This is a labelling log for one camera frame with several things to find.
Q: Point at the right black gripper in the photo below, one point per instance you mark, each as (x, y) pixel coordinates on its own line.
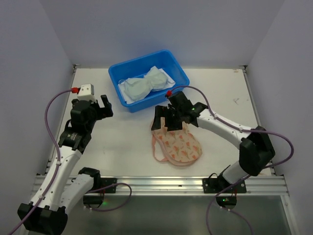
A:
(169, 115)

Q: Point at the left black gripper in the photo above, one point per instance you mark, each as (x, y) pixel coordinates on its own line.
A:
(99, 110)

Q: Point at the floral mesh laundry bag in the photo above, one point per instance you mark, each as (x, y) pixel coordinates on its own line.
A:
(178, 147)

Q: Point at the white bra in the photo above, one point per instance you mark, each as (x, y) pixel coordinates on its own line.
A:
(136, 89)

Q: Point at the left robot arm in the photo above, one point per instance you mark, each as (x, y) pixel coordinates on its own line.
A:
(47, 212)

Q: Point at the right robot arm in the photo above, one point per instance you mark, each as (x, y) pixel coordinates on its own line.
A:
(254, 145)

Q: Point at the blue plastic bin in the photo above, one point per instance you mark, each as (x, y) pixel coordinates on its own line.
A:
(139, 67)

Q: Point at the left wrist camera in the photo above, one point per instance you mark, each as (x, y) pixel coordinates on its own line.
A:
(84, 92)

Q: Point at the aluminium mounting rail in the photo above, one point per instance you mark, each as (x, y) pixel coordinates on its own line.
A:
(197, 186)

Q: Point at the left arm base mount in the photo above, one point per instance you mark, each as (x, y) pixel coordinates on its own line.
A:
(97, 198)

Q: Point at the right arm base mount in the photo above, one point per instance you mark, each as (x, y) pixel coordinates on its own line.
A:
(214, 184)

